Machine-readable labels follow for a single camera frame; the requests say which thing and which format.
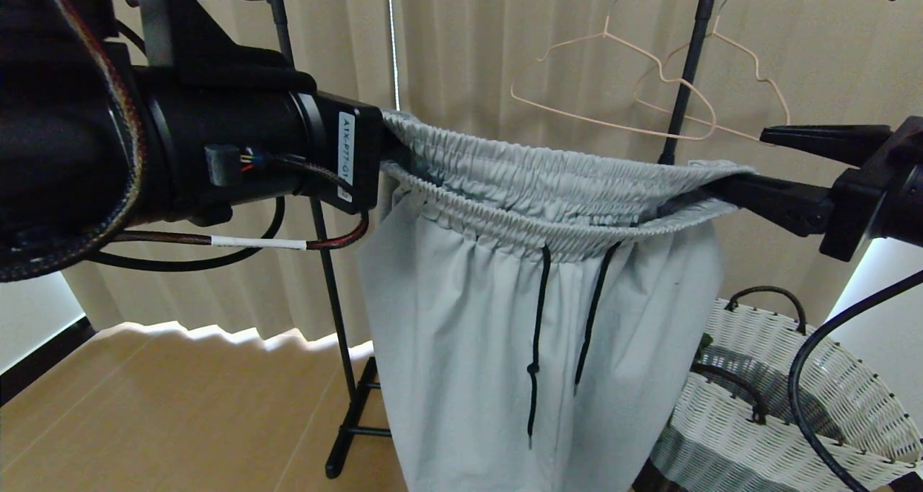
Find white laundry basket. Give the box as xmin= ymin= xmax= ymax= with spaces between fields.
xmin=649 ymin=285 xmax=923 ymax=492

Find pale grey shorts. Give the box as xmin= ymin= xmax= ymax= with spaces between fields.
xmin=358 ymin=110 xmax=756 ymax=492

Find beige curtain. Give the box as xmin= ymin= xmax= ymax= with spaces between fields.
xmin=61 ymin=0 xmax=923 ymax=352

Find black cable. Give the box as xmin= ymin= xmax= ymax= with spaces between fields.
xmin=788 ymin=268 xmax=923 ymax=492
xmin=85 ymin=196 xmax=286 ymax=273

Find pink clothes hanger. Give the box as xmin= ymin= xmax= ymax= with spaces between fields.
xmin=511 ymin=0 xmax=718 ymax=141
xmin=633 ymin=0 xmax=792 ymax=146

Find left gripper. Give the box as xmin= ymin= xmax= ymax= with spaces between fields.
xmin=0 ymin=38 xmax=384 ymax=284

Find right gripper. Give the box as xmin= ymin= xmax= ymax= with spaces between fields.
xmin=710 ymin=115 xmax=923 ymax=262

